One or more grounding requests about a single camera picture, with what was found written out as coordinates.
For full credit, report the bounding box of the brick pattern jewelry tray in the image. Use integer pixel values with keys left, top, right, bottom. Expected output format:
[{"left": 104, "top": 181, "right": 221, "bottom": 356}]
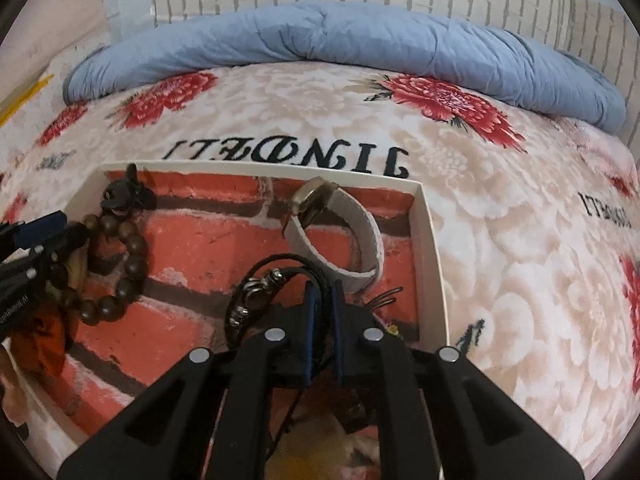
[{"left": 6, "top": 162, "right": 450, "bottom": 474}]

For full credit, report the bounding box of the yellow sheet edge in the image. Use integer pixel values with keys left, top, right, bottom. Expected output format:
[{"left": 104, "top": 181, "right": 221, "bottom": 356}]
[{"left": 0, "top": 75, "right": 53, "bottom": 126}]

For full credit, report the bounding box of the orange fabric scrunchie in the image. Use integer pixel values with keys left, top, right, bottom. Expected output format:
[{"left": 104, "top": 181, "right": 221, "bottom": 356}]
[{"left": 9, "top": 299, "right": 68, "bottom": 378}]

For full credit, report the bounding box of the blue rolled duvet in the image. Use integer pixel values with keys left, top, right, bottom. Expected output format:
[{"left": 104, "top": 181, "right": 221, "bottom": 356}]
[{"left": 63, "top": 1, "right": 627, "bottom": 134}]

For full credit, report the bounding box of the cream pineapple plush hair clip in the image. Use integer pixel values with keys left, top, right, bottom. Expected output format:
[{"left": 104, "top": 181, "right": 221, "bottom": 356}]
[{"left": 0, "top": 346, "right": 29, "bottom": 440}]

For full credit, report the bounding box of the black claw hair clip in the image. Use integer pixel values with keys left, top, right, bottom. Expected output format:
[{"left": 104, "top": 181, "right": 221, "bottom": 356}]
[{"left": 101, "top": 162, "right": 157, "bottom": 219}]

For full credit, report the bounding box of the brown wooden bead bracelet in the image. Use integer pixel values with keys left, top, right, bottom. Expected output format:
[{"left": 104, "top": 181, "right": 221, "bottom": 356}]
[{"left": 60, "top": 212, "right": 151, "bottom": 328}]

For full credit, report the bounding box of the floral red beige blanket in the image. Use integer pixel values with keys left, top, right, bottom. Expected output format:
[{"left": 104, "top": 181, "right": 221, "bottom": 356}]
[{"left": 1, "top": 63, "right": 639, "bottom": 478}]

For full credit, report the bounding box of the black cord bead necklace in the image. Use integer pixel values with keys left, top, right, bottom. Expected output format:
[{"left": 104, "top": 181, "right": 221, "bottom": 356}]
[{"left": 221, "top": 251, "right": 407, "bottom": 461}]

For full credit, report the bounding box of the white strap wrist watch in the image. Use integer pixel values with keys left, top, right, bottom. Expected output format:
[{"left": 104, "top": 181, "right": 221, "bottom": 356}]
[{"left": 282, "top": 177, "right": 385, "bottom": 294}]

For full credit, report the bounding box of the colourful beaded black hair clip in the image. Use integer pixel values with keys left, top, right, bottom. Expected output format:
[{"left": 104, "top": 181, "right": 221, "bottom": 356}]
[{"left": 299, "top": 318, "right": 402, "bottom": 441}]

